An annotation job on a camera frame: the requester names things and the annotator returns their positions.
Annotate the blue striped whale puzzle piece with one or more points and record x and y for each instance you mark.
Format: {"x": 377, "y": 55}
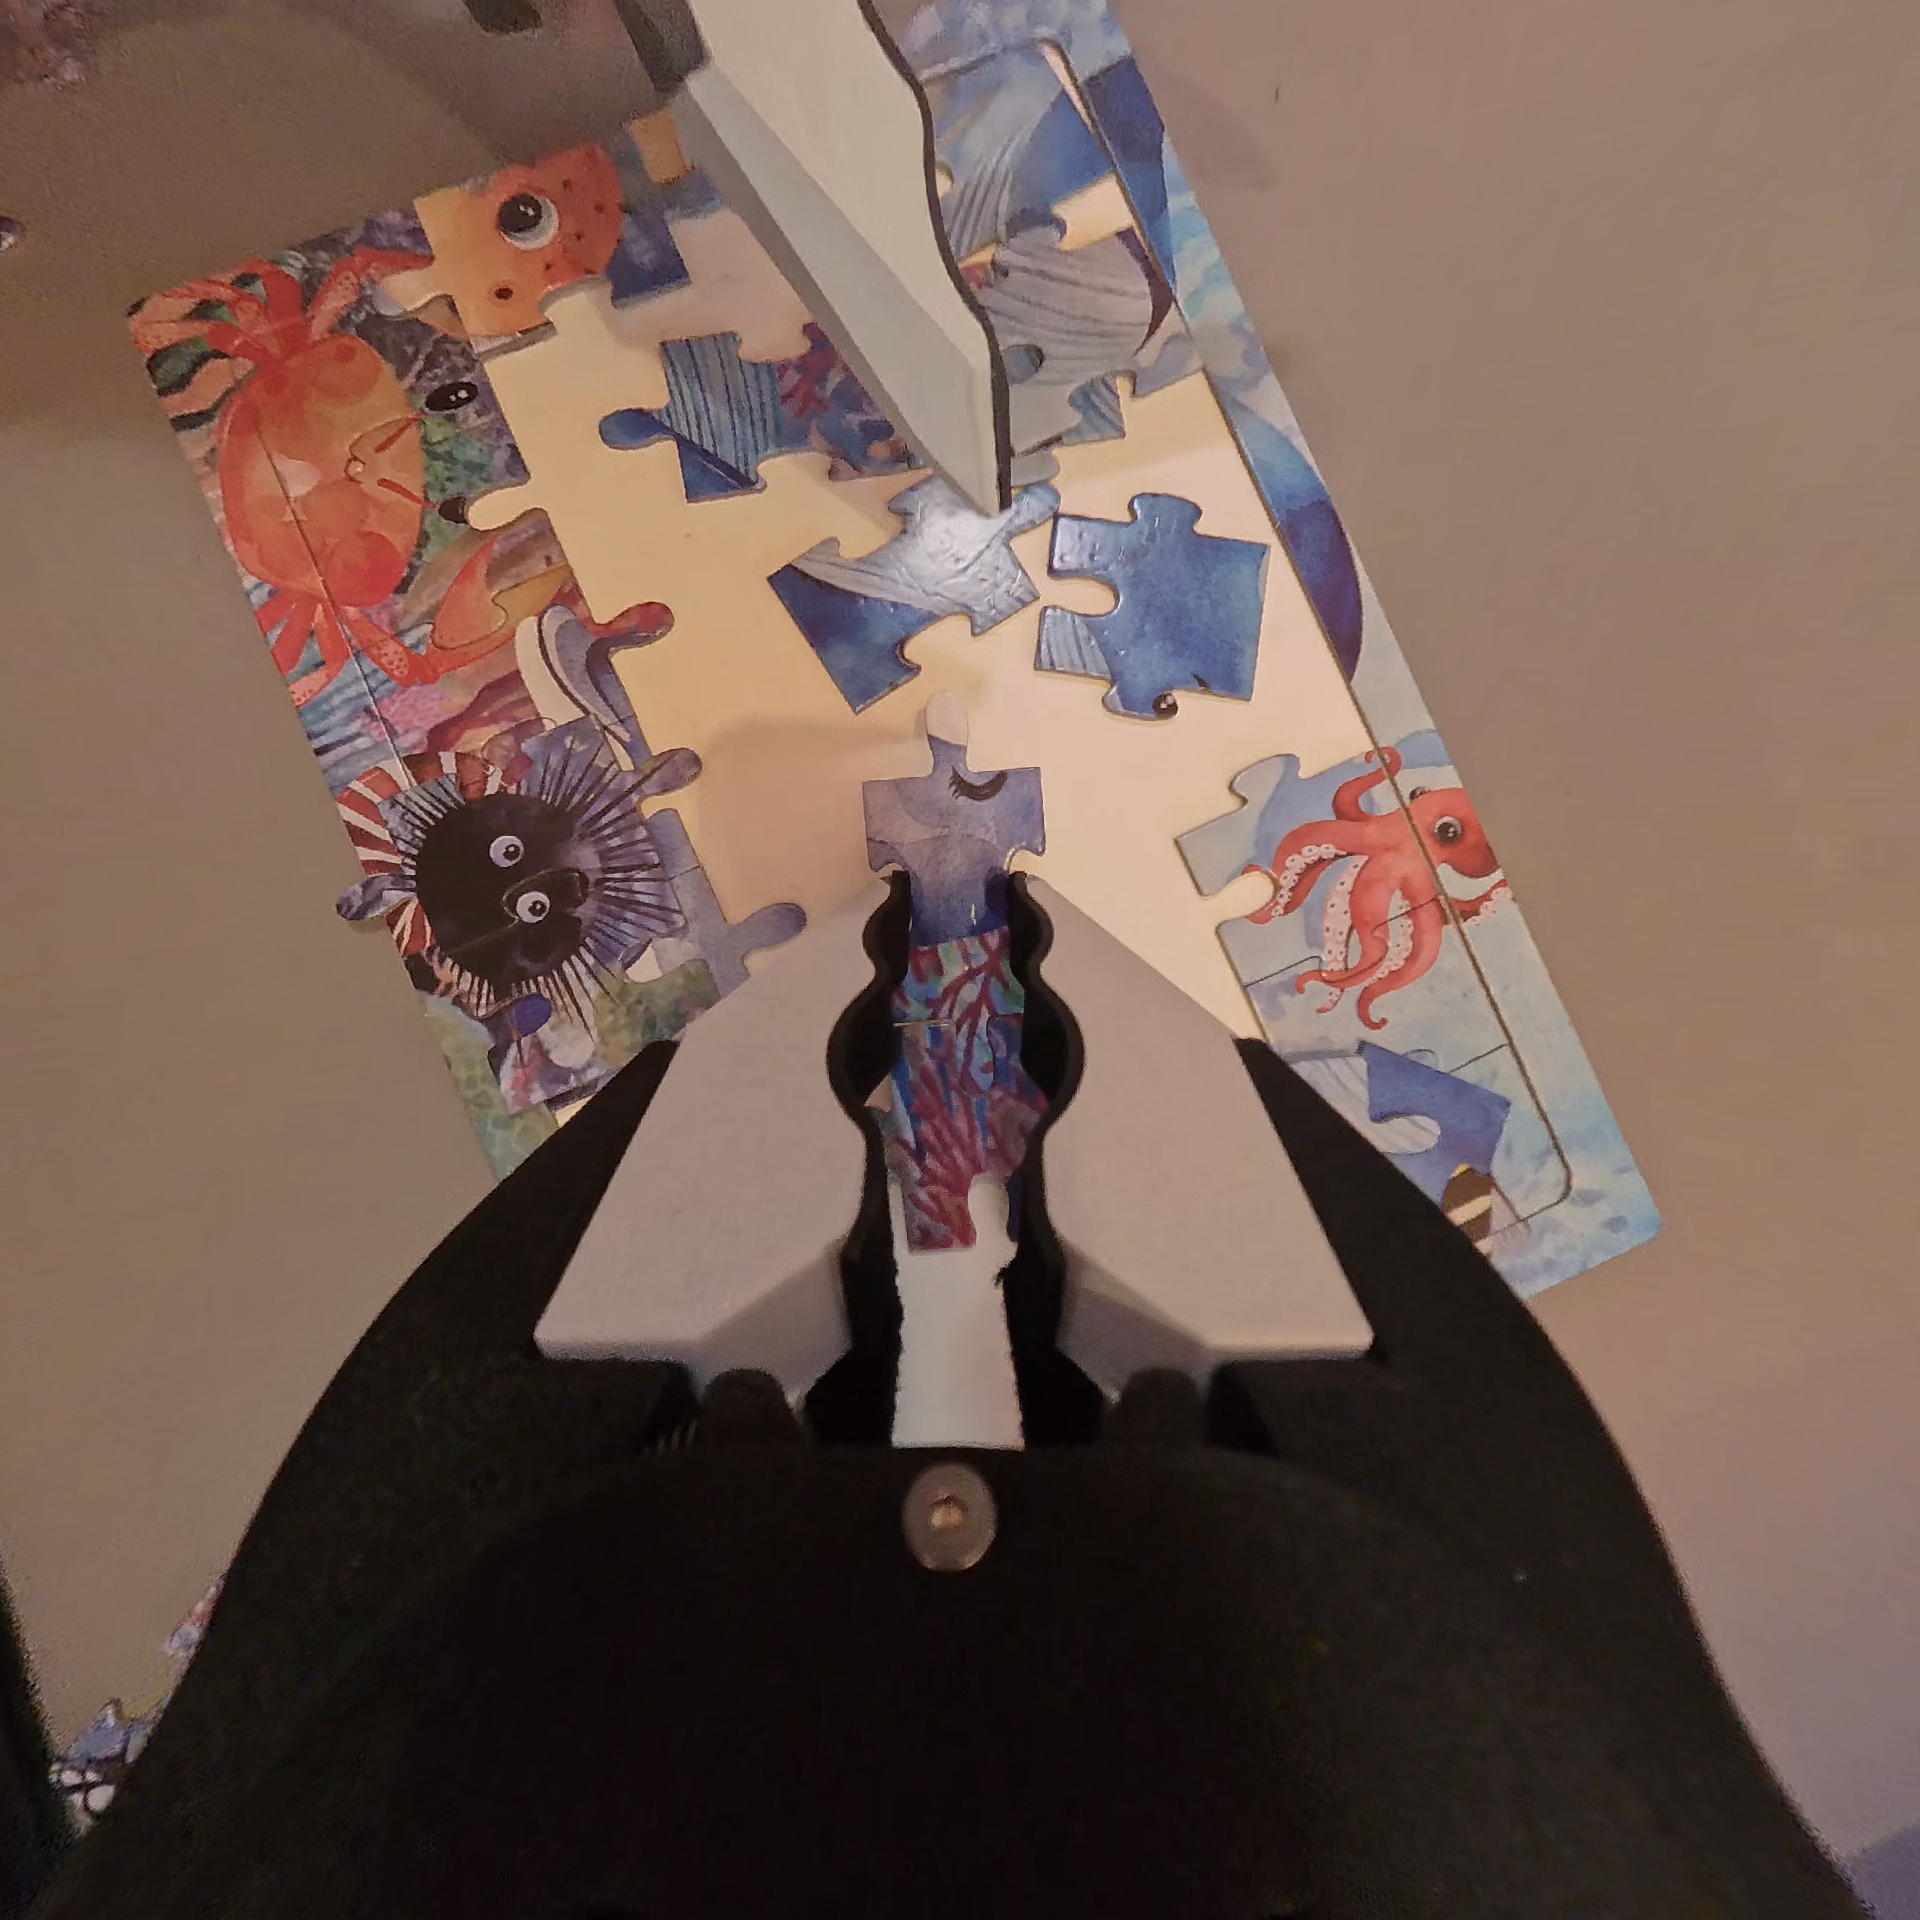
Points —
{"x": 886, "y": 597}

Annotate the urchin green coral puzzle piece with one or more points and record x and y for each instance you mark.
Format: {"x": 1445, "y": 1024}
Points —
{"x": 598, "y": 1019}

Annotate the black sea urchin puzzle piece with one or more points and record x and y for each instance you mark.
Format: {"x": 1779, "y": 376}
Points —
{"x": 512, "y": 869}

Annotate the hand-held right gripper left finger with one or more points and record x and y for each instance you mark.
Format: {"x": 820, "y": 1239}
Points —
{"x": 708, "y": 1199}

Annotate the red coral purple puzzle piece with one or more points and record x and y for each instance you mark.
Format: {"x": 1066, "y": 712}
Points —
{"x": 963, "y": 1123}

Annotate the black white spotted puzzle piece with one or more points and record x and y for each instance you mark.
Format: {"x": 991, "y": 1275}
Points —
{"x": 105, "y": 1769}

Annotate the red green coral puzzle piece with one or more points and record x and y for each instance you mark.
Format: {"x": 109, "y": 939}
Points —
{"x": 963, "y": 982}

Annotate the blue red coral puzzle piece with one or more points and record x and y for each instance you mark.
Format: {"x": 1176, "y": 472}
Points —
{"x": 824, "y": 389}

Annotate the dark blue whale eye piece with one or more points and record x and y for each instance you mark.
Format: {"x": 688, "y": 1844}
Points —
{"x": 1169, "y": 597}

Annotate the lavender coral puzzle piece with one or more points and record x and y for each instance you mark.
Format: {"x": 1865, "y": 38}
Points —
{"x": 188, "y": 1633}

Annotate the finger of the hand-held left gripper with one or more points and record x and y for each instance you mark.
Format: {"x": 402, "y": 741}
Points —
{"x": 824, "y": 179}

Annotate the sea print puzzle board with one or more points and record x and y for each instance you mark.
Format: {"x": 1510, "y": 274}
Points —
{"x": 1112, "y": 840}

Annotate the purple eyelash puzzle piece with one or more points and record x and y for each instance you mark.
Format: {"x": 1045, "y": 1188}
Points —
{"x": 963, "y": 822}

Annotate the navy striped puzzle piece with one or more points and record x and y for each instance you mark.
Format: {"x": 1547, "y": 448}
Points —
{"x": 721, "y": 406}

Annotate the blue wave puzzle piece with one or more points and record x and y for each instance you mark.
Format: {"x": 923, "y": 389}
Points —
{"x": 1020, "y": 136}

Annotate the red tipped tail puzzle piece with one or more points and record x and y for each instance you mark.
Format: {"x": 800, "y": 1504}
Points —
{"x": 578, "y": 661}

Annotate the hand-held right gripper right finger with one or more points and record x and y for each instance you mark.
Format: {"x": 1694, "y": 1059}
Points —
{"x": 1199, "y": 1199}

